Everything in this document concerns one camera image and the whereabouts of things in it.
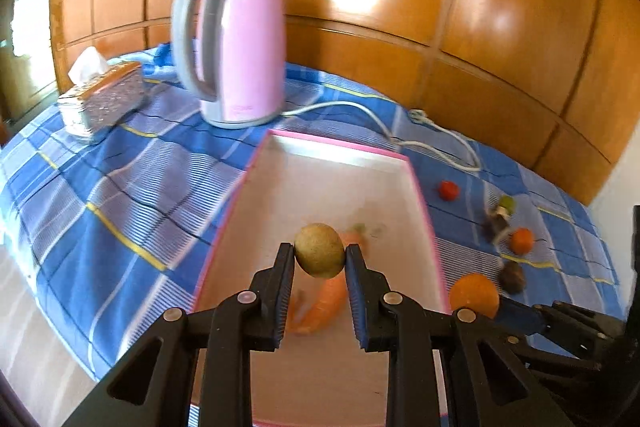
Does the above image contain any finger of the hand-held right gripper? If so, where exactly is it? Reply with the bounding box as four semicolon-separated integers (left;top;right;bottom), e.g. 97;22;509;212
492;296;626;358

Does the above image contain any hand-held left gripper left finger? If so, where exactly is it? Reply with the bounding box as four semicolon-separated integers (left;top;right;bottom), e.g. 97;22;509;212
65;243;296;427

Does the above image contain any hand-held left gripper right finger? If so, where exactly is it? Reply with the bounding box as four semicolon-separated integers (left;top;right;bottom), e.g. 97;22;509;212
345;244;576;427

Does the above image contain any orange carrot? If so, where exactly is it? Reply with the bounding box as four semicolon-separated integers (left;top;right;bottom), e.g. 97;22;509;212
287;223;386;336

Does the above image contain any dark brown round fruit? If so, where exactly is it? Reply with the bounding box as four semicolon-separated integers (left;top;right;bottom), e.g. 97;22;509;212
499;261;527;294

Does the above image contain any round tan fruit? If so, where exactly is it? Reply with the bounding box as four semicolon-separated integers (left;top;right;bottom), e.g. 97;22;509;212
294;223;346;278

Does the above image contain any large orange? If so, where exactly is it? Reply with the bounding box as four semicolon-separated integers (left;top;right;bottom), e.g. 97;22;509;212
449;273;501;319

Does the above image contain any small orange tangerine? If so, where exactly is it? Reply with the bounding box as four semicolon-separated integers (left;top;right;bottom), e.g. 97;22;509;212
510;228;535;255

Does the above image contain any brown wood-like chunk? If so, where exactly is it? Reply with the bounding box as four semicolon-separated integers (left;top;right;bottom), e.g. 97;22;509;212
484;207;512;243

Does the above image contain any pink rimmed tray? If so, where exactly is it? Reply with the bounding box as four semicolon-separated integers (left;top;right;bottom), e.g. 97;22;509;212
192;128;451;427

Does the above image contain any blue checkered bedsheet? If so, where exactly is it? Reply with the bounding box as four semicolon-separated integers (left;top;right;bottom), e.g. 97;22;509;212
0;41;626;383

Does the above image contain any pink electric kettle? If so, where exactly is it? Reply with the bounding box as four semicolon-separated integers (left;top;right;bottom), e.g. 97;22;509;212
171;0;287;129

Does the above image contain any silver patterned tissue box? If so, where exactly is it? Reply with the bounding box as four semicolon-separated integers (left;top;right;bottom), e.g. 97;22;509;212
56;61;147;142

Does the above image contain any white tissue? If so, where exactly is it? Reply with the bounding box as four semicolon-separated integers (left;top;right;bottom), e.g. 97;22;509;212
68;47;108;86

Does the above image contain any glass window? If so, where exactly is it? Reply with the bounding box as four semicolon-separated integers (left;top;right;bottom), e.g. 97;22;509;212
0;0;58;128

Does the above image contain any white power cord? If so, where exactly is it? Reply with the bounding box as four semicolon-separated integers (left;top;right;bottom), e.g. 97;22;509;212
277;101;483;172

